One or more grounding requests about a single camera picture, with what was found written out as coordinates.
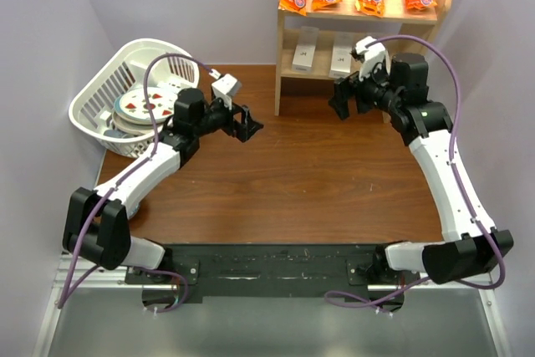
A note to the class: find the aluminium rail frame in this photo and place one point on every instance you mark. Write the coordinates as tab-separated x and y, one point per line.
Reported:
125	312

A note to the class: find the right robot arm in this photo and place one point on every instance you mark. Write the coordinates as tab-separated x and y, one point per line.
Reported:
471	244

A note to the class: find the wooden shelf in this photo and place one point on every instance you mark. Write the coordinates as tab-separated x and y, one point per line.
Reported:
345	17

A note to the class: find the painted fruit plate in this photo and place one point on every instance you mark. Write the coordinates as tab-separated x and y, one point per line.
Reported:
132	105

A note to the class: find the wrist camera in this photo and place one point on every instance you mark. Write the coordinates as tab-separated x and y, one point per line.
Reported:
224	87
370	54

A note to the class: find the blue patterned bowl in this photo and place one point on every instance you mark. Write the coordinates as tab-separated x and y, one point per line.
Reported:
133	211

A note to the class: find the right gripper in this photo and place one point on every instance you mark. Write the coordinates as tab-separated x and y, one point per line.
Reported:
345	89

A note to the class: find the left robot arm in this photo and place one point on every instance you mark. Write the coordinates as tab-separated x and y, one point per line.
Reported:
97	224

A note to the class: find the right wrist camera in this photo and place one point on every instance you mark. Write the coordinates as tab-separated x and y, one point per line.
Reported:
370	54

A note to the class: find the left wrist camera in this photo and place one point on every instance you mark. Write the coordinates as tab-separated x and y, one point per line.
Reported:
224	87

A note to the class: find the white Harry's razor box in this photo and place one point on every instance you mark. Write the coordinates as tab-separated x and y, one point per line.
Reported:
305	49

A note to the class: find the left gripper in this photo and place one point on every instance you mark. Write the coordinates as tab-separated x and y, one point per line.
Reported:
241	130

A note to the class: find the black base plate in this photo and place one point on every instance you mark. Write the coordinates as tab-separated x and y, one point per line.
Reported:
282	270

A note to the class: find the stacked plates underneath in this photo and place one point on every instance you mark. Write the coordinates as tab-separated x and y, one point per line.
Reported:
122	129

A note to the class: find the white plastic basket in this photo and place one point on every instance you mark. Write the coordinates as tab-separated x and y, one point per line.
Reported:
92	108

